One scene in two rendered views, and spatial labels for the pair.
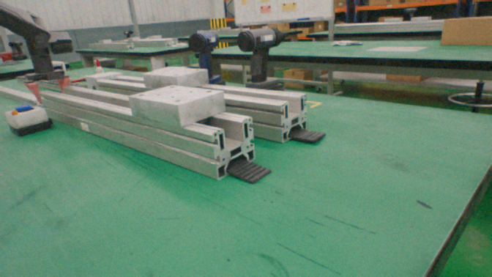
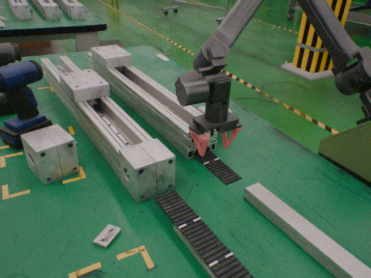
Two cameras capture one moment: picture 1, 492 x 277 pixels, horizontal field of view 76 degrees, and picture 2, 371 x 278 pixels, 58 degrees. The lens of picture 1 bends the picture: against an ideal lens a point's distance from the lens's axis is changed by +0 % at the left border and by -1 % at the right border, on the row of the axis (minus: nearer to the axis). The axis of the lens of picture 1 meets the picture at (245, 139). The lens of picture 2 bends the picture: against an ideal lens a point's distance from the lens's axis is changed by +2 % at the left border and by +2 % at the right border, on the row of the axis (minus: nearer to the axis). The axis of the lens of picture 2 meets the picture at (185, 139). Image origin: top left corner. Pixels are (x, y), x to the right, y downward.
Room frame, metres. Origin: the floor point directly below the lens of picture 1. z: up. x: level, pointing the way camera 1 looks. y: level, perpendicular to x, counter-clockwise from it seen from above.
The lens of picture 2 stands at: (1.80, 0.76, 1.29)
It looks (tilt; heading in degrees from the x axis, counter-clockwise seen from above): 31 degrees down; 194
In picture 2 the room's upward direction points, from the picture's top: 2 degrees clockwise
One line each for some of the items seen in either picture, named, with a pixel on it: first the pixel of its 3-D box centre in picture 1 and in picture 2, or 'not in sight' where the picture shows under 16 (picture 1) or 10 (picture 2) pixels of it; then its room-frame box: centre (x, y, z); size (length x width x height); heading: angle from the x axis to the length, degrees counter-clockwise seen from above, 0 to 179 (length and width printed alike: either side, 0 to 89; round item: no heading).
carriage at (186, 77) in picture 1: (176, 83); (84, 88); (0.92, 0.19, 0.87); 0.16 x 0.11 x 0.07; 48
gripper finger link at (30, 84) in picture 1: (41, 89); (222, 133); (1.06, 0.66, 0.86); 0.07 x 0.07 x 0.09; 47
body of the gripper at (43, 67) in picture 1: (43, 66); (216, 111); (1.08, 0.65, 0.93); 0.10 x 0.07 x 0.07; 137
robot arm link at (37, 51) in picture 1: (39, 47); (215, 88); (1.08, 0.64, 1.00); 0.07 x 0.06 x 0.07; 132
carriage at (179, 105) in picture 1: (177, 110); (111, 59); (0.61, 0.13, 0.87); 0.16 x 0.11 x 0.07; 48
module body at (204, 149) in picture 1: (118, 116); (139, 91); (0.78, 0.31, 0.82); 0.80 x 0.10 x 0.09; 48
